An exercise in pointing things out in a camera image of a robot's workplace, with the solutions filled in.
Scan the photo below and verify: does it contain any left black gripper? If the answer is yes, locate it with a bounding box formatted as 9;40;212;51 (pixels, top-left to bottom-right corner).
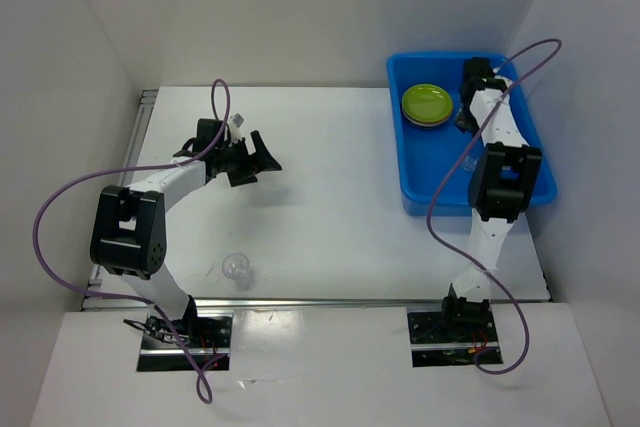
215;131;280;187

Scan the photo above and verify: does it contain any clear cup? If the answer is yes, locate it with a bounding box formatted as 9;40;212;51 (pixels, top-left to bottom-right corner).
461;155;479;172
222;253;253;290

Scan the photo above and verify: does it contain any green plate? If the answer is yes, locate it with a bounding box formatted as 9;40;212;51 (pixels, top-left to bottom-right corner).
401;84;454;120

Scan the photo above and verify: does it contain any orange plate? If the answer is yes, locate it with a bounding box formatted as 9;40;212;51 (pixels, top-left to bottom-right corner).
405;115;450;128

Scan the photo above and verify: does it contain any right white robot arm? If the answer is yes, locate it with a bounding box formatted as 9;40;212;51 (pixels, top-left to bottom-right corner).
438;57;542;342

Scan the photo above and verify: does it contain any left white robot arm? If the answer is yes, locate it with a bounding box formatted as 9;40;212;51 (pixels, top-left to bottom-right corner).
90;115;282;347

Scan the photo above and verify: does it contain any blue plastic bin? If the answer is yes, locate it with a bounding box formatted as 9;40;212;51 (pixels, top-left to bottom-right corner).
386;51;557;217

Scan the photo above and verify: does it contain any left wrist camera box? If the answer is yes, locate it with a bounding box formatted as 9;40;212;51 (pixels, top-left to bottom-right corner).
229;113;244;129

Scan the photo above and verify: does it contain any aluminium table frame rail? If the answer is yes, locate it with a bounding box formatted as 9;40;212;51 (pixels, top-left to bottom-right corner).
79;88;554;313

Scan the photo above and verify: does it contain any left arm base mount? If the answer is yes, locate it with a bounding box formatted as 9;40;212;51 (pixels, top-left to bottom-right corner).
123;310;235;373

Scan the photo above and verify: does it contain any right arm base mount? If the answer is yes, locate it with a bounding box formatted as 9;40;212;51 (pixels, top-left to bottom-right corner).
407;311;503;368

